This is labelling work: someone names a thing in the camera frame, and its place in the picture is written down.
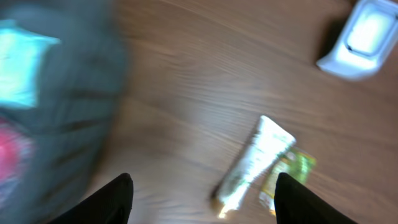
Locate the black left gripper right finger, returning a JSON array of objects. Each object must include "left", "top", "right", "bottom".
[{"left": 274, "top": 172, "right": 356, "bottom": 224}]

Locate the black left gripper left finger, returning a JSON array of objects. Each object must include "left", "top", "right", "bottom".
[{"left": 49, "top": 173, "right": 134, "bottom": 224}]

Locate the green yellow snack packet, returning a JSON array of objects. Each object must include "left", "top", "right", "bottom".
[{"left": 258, "top": 147, "right": 317, "bottom": 216}]

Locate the white gold cream tube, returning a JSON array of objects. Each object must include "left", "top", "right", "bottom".
[{"left": 213, "top": 115, "right": 296, "bottom": 219}]

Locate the purple red liners pack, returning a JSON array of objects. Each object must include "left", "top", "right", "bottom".
[{"left": 1, "top": 119, "right": 33, "bottom": 208}]

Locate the teal wet wipes pack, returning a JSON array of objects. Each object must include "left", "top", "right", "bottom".
[{"left": 1, "top": 19, "right": 60, "bottom": 110}]

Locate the white barcode scanner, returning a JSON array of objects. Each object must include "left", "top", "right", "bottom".
[{"left": 317, "top": 0, "right": 397, "bottom": 80}]

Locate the grey plastic mesh basket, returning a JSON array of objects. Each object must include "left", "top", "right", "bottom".
[{"left": 1, "top": 0, "right": 127, "bottom": 223}]

